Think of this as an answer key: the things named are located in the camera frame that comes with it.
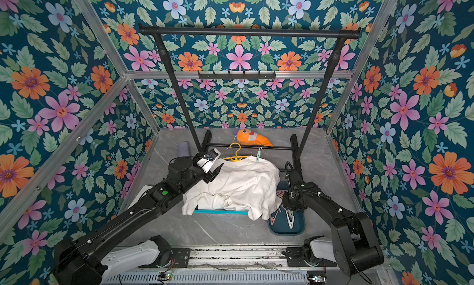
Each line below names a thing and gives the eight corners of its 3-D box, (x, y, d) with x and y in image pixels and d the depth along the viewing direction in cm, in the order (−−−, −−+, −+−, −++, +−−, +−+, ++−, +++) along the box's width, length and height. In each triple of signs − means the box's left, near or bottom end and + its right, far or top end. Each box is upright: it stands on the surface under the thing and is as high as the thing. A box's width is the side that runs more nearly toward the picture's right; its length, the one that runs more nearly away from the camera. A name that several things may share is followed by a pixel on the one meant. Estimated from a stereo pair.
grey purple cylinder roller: (179, 158, 109) (177, 154, 105) (179, 145, 115) (177, 141, 112) (190, 156, 110) (188, 151, 106) (189, 143, 116) (188, 139, 113)
